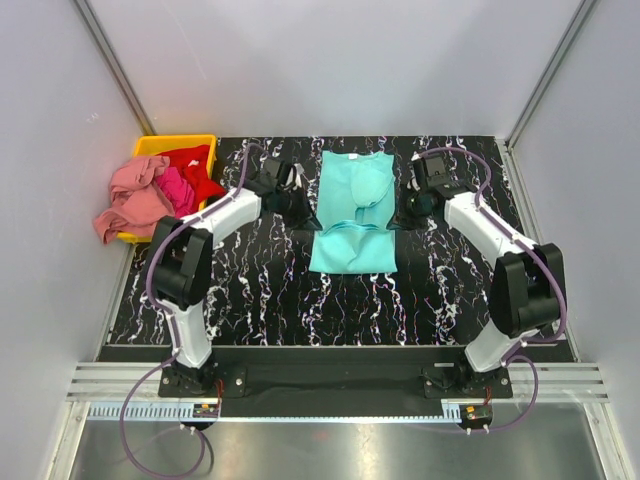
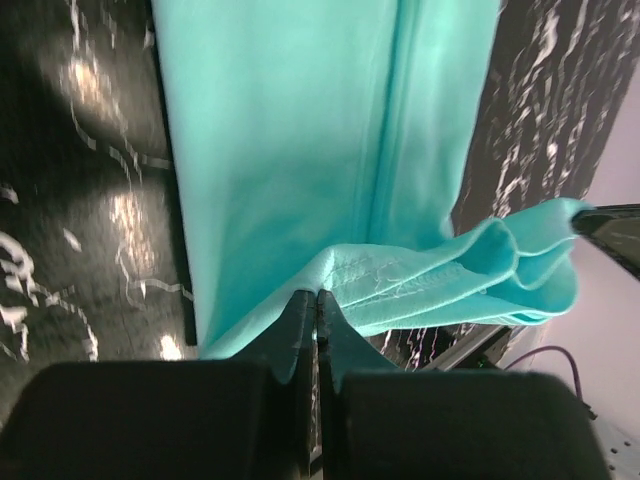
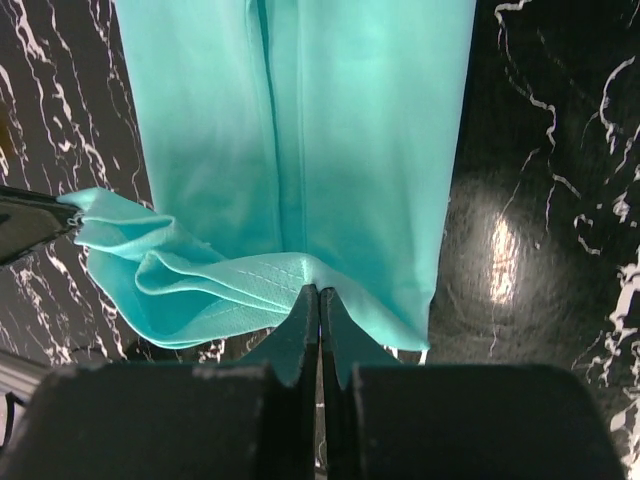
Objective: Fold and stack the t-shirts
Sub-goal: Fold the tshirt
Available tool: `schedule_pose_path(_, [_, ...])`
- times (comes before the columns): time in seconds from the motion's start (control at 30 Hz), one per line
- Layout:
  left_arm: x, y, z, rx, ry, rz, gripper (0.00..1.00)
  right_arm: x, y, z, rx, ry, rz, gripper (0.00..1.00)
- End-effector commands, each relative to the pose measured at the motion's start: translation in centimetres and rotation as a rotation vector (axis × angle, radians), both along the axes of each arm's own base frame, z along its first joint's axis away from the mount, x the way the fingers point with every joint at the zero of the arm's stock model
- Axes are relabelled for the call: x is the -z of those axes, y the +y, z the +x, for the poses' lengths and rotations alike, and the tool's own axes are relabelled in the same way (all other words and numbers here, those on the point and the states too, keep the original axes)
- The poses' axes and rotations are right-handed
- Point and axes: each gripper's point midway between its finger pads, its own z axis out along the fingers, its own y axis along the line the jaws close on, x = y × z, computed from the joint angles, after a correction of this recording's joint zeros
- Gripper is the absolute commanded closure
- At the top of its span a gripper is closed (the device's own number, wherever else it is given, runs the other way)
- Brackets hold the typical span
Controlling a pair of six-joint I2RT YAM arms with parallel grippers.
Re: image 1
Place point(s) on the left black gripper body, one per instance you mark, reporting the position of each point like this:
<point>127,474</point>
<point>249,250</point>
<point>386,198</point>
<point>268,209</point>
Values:
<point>293,201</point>

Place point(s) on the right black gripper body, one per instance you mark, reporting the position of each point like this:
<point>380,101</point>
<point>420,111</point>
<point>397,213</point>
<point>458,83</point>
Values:
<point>415,205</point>

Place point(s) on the teal t-shirt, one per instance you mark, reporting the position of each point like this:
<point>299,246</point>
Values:
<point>356,201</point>

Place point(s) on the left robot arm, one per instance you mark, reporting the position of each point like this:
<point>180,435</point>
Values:
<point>180,262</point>

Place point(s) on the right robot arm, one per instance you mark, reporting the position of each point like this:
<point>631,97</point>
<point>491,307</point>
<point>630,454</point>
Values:
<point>527,292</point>

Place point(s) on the red t-shirt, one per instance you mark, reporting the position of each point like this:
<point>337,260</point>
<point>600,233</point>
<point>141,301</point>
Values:
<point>193,165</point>

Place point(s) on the magenta t-shirt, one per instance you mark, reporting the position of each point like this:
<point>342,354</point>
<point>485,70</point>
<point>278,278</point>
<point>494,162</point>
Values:
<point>177,191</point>

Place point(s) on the salmon pink t-shirt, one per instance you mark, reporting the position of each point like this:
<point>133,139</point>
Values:
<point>137,202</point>

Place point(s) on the yellow plastic bin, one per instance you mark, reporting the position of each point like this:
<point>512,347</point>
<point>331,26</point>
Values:
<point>153,145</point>

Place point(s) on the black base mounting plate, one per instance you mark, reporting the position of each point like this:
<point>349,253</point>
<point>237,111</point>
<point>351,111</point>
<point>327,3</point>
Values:
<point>387,379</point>

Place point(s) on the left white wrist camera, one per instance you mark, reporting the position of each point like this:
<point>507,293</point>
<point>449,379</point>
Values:
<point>295,177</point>

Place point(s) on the left aluminium frame post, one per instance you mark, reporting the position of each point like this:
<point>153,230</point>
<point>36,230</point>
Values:
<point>107,52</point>

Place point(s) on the aluminium frame post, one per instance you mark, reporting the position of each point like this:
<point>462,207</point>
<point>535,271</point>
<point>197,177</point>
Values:
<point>107,52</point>
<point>577,23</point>

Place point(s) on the right aluminium frame post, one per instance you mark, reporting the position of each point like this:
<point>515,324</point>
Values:
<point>577,23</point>

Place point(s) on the slotted cable duct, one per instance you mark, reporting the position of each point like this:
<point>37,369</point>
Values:
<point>197,412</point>

